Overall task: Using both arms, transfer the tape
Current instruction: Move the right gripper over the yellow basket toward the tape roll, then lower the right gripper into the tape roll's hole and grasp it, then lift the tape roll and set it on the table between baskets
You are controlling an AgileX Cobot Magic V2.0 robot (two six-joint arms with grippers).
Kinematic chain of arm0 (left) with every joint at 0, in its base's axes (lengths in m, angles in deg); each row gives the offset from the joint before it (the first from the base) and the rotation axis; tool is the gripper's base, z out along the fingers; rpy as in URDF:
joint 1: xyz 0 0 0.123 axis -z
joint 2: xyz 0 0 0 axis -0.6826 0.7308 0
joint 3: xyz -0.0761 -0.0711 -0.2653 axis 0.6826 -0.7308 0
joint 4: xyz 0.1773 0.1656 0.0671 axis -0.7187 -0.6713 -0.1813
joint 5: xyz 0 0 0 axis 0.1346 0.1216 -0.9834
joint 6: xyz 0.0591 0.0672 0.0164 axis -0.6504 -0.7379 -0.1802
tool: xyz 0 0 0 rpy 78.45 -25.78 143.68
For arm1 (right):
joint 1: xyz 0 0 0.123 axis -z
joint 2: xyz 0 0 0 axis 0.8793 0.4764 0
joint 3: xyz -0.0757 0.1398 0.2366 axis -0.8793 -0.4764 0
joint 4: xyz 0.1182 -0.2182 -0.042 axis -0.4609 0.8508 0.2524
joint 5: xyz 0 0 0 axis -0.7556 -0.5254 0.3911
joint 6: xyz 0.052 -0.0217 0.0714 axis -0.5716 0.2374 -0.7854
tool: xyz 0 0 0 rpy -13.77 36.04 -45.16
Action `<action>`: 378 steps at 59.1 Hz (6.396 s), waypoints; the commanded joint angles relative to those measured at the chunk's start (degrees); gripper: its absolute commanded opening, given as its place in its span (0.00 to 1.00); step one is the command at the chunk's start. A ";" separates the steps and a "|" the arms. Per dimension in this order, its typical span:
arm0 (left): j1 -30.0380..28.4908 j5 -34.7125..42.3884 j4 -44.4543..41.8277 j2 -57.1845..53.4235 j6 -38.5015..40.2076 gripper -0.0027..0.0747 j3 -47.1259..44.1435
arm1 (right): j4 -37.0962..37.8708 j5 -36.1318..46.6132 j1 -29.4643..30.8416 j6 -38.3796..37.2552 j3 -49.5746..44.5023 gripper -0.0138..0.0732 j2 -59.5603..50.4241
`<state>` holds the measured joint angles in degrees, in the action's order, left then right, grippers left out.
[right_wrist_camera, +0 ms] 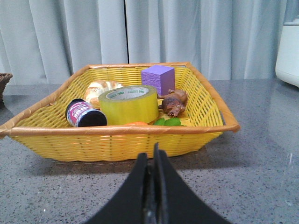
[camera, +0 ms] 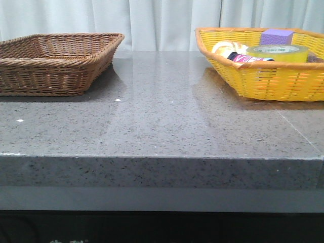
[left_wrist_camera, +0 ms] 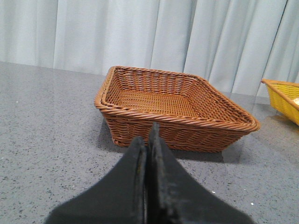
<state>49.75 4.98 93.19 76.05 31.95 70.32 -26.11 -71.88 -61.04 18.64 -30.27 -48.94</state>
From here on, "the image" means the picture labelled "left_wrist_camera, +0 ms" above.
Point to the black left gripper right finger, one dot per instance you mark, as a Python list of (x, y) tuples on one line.
[(174, 197)]

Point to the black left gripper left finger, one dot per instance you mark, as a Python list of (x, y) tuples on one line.
[(118, 198)]

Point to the brown wicker basket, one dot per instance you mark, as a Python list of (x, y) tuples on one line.
[(191, 113)]

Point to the yellow wicker basket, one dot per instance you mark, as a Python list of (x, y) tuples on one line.
[(282, 95)]

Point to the white curtain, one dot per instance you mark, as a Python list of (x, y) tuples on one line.
[(233, 44)]

